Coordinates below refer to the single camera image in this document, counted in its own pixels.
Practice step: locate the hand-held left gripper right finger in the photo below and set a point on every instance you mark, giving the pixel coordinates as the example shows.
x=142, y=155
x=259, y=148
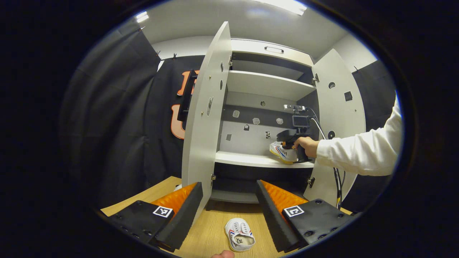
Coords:
x=272, y=218

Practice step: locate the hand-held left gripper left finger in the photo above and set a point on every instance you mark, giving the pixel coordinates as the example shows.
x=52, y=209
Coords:
x=186, y=215

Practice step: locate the white canvas shoe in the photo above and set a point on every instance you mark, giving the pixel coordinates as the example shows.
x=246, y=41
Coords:
x=283, y=154
x=239, y=233

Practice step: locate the white cabinet door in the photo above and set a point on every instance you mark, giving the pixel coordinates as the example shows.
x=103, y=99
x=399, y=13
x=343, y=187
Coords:
x=204, y=143
x=340, y=114

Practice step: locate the white shoe cabinet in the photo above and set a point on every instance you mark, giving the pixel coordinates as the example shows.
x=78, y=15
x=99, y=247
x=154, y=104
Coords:
x=265, y=84

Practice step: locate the black backdrop cloth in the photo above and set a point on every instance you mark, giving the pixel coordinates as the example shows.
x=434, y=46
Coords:
x=376, y=96
x=114, y=125

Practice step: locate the large ceiling light panel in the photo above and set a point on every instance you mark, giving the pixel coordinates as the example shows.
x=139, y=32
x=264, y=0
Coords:
x=283, y=5

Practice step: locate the small ceiling light panel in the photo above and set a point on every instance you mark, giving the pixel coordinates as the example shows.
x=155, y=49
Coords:
x=142, y=16

